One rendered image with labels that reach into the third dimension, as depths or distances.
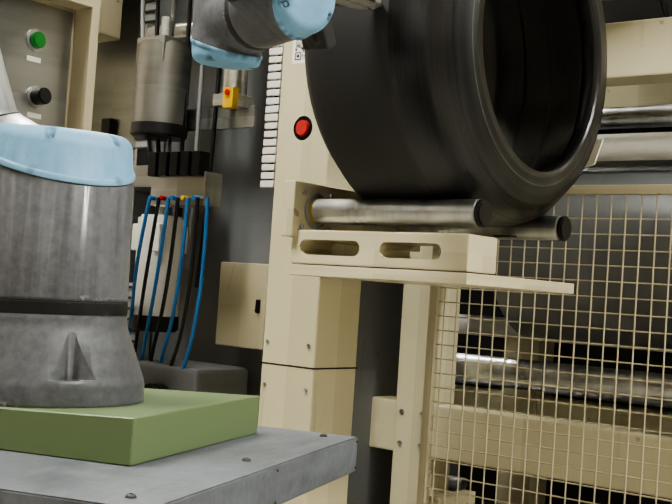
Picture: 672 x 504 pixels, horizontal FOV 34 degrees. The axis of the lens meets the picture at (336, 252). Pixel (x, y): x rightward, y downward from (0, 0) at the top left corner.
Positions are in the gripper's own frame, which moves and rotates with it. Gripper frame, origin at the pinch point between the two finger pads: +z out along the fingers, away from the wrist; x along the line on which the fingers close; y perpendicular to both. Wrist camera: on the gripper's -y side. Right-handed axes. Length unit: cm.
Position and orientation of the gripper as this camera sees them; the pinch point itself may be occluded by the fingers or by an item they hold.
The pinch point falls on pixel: (373, 7)
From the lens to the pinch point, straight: 172.6
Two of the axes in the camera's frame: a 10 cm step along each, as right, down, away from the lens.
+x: -7.9, -0.3, 6.2
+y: 0.6, -10.0, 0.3
